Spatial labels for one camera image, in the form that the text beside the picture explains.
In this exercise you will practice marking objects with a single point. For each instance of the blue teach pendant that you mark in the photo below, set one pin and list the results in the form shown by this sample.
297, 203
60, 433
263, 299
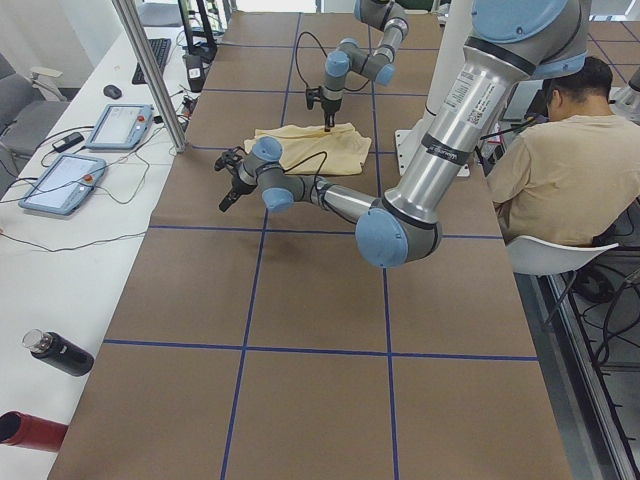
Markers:
64, 185
120, 127

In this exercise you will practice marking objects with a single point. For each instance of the red cylindrical bottle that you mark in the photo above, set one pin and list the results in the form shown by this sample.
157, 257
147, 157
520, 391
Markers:
31, 432

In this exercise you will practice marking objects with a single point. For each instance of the black metal-capped bottle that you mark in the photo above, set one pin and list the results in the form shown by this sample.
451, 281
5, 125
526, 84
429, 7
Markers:
57, 351

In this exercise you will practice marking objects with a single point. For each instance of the seated person in beige shirt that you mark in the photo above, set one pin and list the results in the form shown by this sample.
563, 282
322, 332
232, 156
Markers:
566, 181

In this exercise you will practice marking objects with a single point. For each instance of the brown table cover sheet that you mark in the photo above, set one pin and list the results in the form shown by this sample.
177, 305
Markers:
247, 345

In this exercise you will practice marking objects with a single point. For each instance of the grey office chair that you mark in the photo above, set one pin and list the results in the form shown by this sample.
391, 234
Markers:
29, 109

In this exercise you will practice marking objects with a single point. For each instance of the aluminium frame post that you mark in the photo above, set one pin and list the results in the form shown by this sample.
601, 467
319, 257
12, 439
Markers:
127, 13

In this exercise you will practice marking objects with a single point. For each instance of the white chair seat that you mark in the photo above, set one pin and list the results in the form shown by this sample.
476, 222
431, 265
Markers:
533, 256

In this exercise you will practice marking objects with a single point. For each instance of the cream motorcycle print t-shirt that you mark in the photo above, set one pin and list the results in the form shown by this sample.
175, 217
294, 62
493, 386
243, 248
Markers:
341, 151

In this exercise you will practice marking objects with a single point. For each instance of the black computer mouse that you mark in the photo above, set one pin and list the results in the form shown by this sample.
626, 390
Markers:
112, 91

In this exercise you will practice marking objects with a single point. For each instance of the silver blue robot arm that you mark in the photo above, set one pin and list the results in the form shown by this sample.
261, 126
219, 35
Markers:
507, 42
376, 65

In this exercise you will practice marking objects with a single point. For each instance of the black power adapter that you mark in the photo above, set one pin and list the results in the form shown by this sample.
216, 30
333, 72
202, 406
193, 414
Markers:
67, 142

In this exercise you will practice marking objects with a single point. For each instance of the near blue teach pendant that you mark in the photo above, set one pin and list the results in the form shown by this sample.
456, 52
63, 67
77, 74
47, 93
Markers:
64, 185

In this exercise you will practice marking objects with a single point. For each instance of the far blue teach pendant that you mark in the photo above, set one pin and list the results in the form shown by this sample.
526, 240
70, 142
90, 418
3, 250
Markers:
120, 127

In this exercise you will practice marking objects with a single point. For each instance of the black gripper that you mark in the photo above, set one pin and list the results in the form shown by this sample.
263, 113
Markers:
238, 186
330, 106

